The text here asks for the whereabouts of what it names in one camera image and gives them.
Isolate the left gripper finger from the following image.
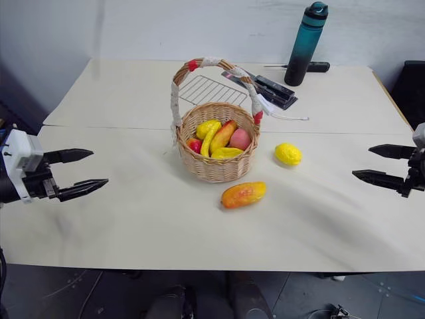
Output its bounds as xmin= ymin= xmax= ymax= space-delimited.
xmin=44 ymin=148 xmax=95 ymax=165
xmin=57 ymin=178 xmax=110 ymax=203

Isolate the teal black water bottle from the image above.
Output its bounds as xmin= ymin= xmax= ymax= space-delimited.
xmin=284 ymin=1 xmax=330 ymax=87

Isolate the yellow banana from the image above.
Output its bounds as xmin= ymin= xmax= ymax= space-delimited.
xmin=200 ymin=125 xmax=220 ymax=158

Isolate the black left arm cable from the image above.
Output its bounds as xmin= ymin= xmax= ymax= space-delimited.
xmin=0 ymin=245 xmax=8 ymax=302

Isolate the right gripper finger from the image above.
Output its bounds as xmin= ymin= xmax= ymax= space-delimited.
xmin=351 ymin=169 xmax=407 ymax=194
xmin=368 ymin=144 xmax=415 ymax=160

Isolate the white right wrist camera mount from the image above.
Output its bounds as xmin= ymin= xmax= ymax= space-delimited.
xmin=412 ymin=122 xmax=425 ymax=148

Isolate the pink peach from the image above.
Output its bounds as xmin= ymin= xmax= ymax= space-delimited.
xmin=229 ymin=128 xmax=251 ymax=151

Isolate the small black metal fixture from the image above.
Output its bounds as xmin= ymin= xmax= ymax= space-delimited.
xmin=331 ymin=302 xmax=350 ymax=319

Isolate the yellow plastic toy lemon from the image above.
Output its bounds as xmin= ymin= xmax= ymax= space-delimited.
xmin=195 ymin=119 xmax=222 ymax=140

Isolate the thin white cable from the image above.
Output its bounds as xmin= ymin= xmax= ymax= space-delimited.
xmin=268 ymin=112 xmax=310 ymax=122

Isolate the black electronic device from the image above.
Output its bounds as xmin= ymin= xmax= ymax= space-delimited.
xmin=220 ymin=70 xmax=297 ymax=111

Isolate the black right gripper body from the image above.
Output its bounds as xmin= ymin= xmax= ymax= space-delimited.
xmin=399 ymin=146 xmax=425 ymax=199

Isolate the black handled screwdriver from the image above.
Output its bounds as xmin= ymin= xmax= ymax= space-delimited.
xmin=263 ymin=60 xmax=331 ymax=74

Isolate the yellow star fruit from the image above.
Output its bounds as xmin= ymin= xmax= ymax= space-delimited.
xmin=211 ymin=147 xmax=244 ymax=161

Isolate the metal wire rack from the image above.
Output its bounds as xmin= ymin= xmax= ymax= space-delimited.
xmin=178 ymin=74 xmax=249 ymax=109

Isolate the white paper tag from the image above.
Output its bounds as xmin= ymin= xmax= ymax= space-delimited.
xmin=256 ymin=94 xmax=276 ymax=118

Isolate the red apple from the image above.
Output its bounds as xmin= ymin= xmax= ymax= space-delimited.
xmin=186 ymin=138 xmax=204 ymax=155

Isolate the wicker basket with handle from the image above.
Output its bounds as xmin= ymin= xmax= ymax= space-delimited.
xmin=168 ymin=56 xmax=266 ymax=184

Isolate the orange yellow mango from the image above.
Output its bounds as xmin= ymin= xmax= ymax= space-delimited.
xmin=220 ymin=181 xmax=268 ymax=210
xmin=209 ymin=120 xmax=239 ymax=151

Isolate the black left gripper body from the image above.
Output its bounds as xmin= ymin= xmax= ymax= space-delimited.
xmin=22 ymin=156 xmax=63 ymax=201

